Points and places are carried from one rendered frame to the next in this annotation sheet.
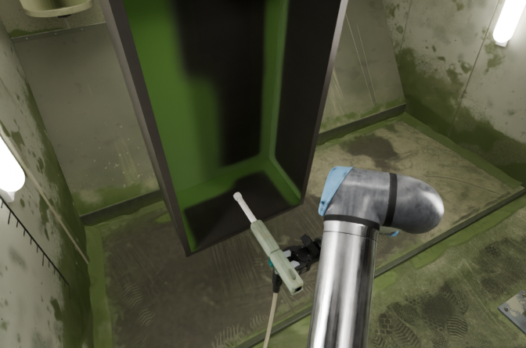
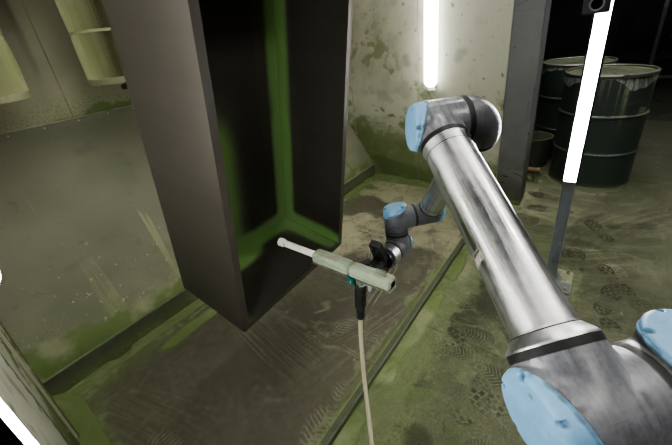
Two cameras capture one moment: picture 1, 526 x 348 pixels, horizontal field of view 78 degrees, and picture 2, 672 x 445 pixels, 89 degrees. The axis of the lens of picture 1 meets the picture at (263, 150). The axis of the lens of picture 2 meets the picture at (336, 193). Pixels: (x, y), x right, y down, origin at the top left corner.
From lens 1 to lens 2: 0.51 m
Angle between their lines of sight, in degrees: 25
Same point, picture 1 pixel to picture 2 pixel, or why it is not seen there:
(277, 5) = (274, 43)
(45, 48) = not seen: outside the picture
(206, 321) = (280, 421)
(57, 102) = not seen: outside the picture
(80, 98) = (18, 219)
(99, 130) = (55, 255)
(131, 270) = (151, 417)
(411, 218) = (488, 118)
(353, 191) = (440, 109)
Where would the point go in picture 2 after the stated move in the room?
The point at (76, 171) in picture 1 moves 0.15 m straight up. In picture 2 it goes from (26, 319) to (8, 292)
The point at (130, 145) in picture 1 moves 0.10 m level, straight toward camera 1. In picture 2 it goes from (103, 264) to (112, 270)
